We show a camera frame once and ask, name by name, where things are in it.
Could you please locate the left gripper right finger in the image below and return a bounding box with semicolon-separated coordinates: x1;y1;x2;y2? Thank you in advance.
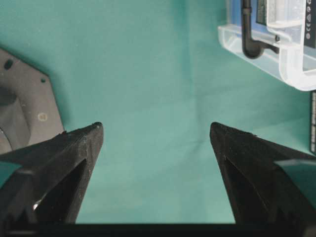
210;122;316;224

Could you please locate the blue liner sheet in case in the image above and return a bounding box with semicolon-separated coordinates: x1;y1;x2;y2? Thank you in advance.
229;0;269;34

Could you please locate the clear plastic storage case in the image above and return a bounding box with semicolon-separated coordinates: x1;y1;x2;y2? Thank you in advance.
218;0;316;91

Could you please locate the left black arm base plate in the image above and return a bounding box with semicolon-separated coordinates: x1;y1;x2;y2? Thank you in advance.
0;49;64;154

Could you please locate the black box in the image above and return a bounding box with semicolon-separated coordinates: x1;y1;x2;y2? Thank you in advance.
256;0;316;48
310;90;316;155

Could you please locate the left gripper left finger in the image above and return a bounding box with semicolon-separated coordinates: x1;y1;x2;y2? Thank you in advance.
0;122;103;224

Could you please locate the green table cloth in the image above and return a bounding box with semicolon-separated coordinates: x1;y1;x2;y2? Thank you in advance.
0;0;310;223

